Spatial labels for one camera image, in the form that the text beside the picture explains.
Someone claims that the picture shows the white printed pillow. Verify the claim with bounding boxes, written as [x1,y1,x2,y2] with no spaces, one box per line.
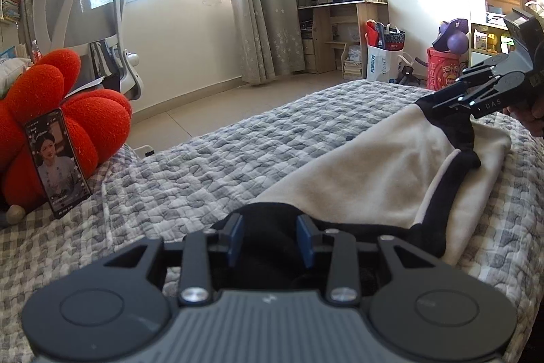
[0,57,26,100]

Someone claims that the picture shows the blue plush toy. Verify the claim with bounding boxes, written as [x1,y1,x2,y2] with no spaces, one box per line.
[0,203,26,225]

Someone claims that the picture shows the grey star curtain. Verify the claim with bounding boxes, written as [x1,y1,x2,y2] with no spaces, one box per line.
[229,0,307,85]

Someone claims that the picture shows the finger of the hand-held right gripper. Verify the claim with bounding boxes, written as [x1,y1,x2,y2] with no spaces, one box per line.
[455,54,517,87]
[432,76,506,113]

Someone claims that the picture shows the small wooden rack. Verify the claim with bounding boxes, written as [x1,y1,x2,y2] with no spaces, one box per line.
[342,44,368,81]

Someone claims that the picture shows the black floor stand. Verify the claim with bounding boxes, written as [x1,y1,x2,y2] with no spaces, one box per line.
[397,57,428,87]

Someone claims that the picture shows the red printed bucket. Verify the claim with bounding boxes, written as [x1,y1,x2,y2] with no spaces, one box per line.
[426,47,468,92]

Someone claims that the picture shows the black smartphone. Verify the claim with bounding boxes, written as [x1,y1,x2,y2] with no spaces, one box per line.
[23,108,92,219]

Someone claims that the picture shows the cream shirt with black sleeves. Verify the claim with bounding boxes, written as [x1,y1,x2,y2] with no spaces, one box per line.
[210,97,513,298]

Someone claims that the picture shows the white paper sheet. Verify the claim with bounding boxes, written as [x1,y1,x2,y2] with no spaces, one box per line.
[64,76,105,96]

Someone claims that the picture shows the white shelf cabinet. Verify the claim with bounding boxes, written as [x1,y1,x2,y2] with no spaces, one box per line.
[467,0,525,68]

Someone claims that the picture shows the wooden desk with shelves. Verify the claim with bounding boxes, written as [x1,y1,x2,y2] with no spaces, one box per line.
[297,0,389,75]

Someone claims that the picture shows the red bag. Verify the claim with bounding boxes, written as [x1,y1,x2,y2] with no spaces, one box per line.
[366,19,385,49]

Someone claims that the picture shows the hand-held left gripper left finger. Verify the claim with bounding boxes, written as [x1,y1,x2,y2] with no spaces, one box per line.
[103,213,244,306]

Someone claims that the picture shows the white mesh office chair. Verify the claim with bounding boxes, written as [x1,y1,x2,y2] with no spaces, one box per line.
[32,0,156,157]

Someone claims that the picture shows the red pumpkin cushion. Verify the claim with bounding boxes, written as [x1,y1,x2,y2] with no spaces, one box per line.
[0,48,132,206]

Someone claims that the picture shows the white shopping bag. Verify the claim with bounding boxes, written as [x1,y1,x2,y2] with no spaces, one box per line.
[366,44,404,83]

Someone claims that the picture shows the purple toy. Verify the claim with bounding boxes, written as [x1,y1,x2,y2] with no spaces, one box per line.
[432,18,470,53]

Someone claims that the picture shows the person's right hand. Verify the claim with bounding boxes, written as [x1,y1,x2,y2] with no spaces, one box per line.
[516,93,544,138]

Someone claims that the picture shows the grey checked quilt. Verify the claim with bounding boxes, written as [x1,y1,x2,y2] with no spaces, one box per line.
[0,79,544,363]

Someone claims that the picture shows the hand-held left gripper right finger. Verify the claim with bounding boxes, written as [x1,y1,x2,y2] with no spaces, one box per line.
[296,214,443,306]

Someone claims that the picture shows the dark patterned bag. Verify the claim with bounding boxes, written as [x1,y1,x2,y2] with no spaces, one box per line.
[382,25,406,51]

